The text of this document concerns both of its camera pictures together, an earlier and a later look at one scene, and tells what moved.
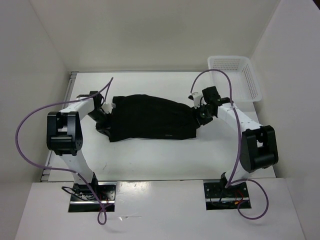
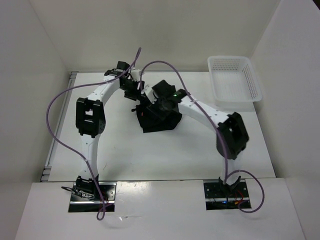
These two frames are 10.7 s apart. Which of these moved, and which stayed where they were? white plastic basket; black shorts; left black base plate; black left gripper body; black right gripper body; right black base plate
Moved: black right gripper body; black left gripper body; black shorts
Stayed: white plastic basket; left black base plate; right black base plate
